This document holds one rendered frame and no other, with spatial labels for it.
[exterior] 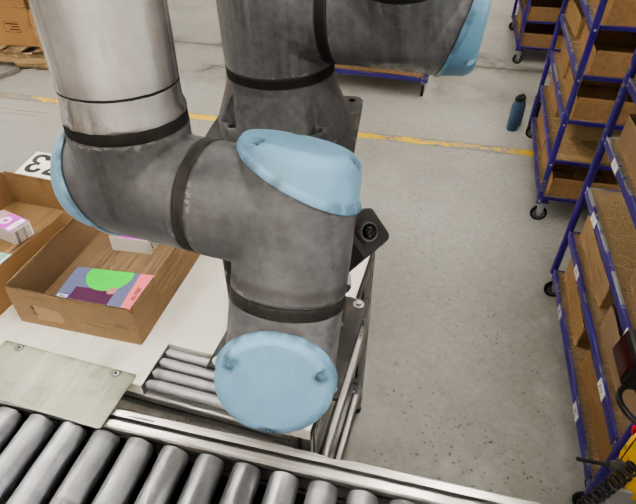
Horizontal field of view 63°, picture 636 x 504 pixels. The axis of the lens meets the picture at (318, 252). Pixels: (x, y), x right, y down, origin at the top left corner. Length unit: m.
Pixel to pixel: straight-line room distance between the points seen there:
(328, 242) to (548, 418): 1.71
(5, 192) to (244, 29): 1.08
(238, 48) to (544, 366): 1.73
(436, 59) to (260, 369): 0.40
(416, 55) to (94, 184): 0.38
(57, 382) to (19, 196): 0.67
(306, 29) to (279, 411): 0.43
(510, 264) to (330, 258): 2.19
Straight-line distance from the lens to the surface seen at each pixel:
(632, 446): 0.93
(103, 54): 0.37
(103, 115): 0.38
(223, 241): 0.37
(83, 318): 1.14
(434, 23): 0.60
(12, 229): 1.45
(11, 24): 5.12
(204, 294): 1.19
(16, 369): 1.17
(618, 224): 1.97
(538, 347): 2.20
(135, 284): 1.20
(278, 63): 0.68
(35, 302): 1.18
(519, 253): 2.61
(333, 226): 0.35
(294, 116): 0.70
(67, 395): 1.09
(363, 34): 0.63
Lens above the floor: 1.56
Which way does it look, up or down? 40 degrees down
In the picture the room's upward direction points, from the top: straight up
